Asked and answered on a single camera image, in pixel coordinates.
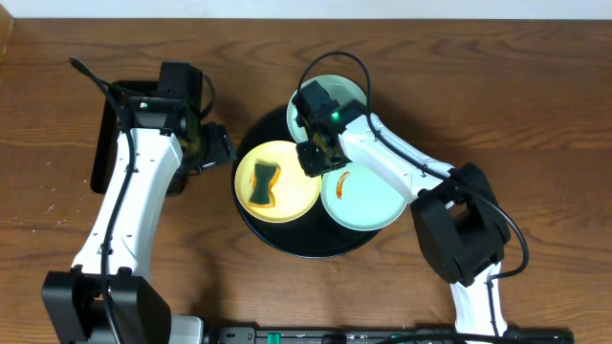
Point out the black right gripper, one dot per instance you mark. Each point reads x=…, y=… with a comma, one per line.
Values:
x=322, y=160

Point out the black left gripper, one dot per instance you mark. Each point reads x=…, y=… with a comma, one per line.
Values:
x=220, y=144

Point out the yellow plate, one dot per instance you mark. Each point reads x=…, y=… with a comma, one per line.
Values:
x=295, y=193

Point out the green and yellow sponge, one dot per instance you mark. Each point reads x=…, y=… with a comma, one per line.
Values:
x=263, y=179

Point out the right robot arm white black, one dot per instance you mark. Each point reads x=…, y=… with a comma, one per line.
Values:
x=461, y=230

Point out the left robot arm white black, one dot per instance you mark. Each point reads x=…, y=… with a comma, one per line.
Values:
x=106, y=296

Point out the black round tray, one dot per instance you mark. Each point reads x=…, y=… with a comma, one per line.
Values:
x=313, y=235

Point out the black rectangular tray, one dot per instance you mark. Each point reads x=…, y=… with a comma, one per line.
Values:
x=106, y=152

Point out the mint plate at right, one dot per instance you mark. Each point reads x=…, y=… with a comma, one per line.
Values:
x=358, y=199

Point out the mint plate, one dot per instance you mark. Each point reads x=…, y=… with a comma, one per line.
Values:
x=338, y=87
x=358, y=199

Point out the mint plate at back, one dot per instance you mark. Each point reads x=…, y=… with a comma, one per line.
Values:
x=338, y=87

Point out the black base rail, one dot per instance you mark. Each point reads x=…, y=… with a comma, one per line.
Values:
x=249, y=335

